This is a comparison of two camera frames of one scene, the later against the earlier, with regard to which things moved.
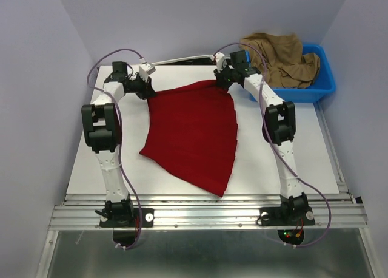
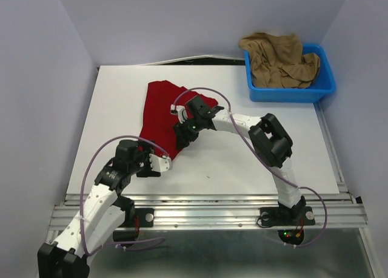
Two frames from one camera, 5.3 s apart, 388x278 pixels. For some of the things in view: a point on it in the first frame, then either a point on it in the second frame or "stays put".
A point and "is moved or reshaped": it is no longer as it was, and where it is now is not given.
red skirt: x=193 y=130 is moved or reshaped
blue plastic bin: x=324 y=83 stays put
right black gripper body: x=226 y=76 -> x=190 y=126
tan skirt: x=282 y=58 stays put
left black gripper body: x=136 y=85 -> x=143 y=162
